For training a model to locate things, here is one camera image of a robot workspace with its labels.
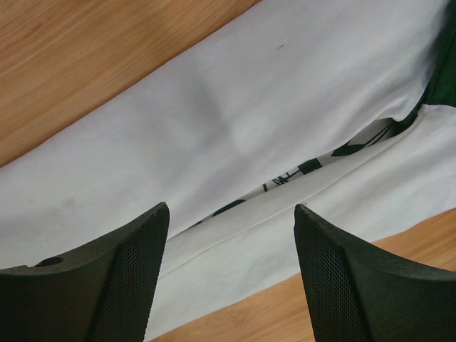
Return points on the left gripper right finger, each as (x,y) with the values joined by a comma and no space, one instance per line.
(356,291)

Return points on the white and green t-shirt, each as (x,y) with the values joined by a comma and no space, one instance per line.
(294,102)

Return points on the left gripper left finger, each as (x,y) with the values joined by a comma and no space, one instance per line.
(100,291)

